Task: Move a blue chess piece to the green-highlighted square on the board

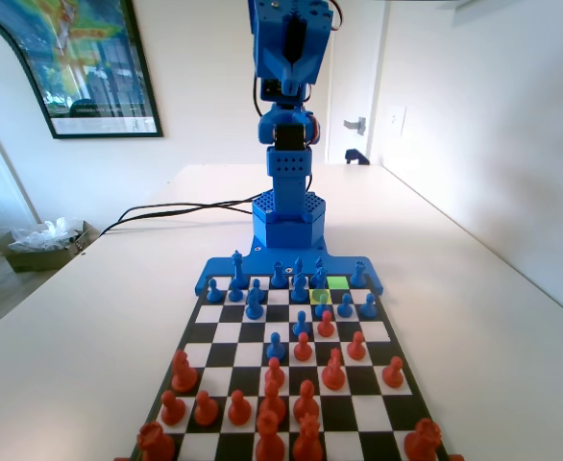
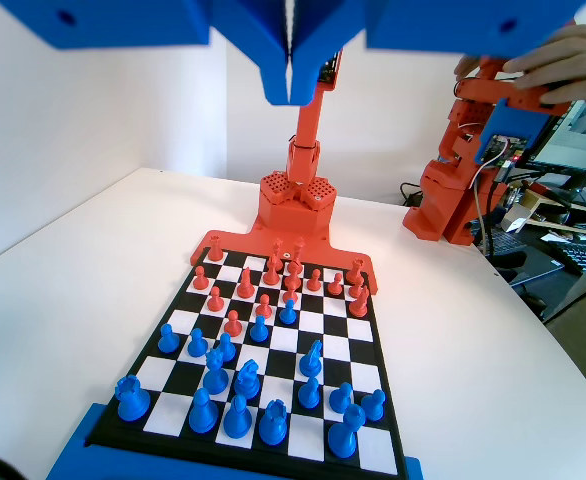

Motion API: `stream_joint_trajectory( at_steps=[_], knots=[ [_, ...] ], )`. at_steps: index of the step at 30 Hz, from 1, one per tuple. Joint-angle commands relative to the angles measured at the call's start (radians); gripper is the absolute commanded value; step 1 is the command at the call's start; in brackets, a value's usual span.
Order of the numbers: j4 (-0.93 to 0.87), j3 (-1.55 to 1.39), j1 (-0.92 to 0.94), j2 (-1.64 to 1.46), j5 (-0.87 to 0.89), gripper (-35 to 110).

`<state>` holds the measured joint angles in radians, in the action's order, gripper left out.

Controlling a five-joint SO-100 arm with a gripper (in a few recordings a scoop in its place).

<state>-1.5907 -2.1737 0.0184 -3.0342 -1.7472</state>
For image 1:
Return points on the blue chess bishop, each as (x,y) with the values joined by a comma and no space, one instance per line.
(318,281)
(318,264)

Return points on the blue SO-100 robot arm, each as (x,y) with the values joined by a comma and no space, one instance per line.
(288,221)

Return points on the group of blue chess pieces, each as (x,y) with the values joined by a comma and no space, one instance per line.
(257,263)

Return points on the blue chess queen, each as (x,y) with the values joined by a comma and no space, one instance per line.
(237,264)

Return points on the blue chess rook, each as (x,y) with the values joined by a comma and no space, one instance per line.
(357,277)
(277,278)

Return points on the blue chess pawn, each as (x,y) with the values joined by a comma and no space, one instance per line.
(213,294)
(322,309)
(276,351)
(369,309)
(257,285)
(301,327)
(344,308)

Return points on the blue chess knight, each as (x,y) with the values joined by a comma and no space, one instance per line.
(299,293)
(253,312)

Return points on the red chess pawn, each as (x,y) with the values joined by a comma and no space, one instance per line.
(205,414)
(356,350)
(326,327)
(239,413)
(275,374)
(172,413)
(302,351)
(393,377)

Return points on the red chess rook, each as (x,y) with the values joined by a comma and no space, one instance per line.
(423,442)
(155,444)

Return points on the white door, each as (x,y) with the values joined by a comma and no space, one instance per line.
(353,86)

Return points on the blue table clamp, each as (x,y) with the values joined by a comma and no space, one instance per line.
(356,156)

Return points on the black framed map poster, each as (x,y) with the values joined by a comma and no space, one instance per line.
(94,72)

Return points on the black and white chessboard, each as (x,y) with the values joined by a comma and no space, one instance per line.
(228,331)

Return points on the clear crumpled plastic wrap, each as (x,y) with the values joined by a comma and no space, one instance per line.
(46,235)

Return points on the brown cardboard box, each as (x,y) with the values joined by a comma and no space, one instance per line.
(36,261)

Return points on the white light switch plate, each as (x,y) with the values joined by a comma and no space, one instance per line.
(397,121)

